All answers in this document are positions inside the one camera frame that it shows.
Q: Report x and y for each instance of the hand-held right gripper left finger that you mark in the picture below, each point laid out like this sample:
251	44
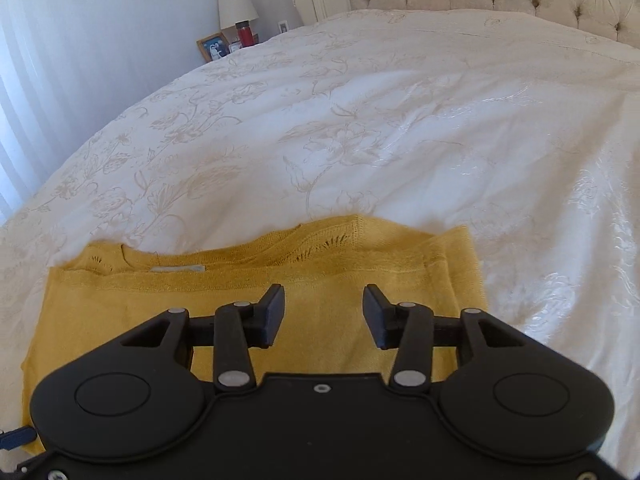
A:
272	316

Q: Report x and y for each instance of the white wall outlet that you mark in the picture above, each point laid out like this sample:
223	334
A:
283	26

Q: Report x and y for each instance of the bed with white floral bedspread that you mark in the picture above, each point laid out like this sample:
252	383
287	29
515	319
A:
400	120

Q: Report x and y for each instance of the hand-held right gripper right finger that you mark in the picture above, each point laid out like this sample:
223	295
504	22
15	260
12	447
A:
374	316

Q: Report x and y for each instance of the wooden picture frame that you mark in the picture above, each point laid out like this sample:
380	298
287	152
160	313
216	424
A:
212	49

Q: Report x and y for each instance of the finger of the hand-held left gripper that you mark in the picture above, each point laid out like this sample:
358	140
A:
15	438

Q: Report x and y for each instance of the white table lamp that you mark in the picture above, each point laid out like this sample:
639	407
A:
236	2

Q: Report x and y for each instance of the small white card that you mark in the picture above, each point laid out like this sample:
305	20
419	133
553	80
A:
235	48

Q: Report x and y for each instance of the yellow knit sweater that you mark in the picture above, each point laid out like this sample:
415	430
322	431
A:
330	290

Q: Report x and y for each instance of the red bottle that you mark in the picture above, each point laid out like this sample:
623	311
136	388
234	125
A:
244	36

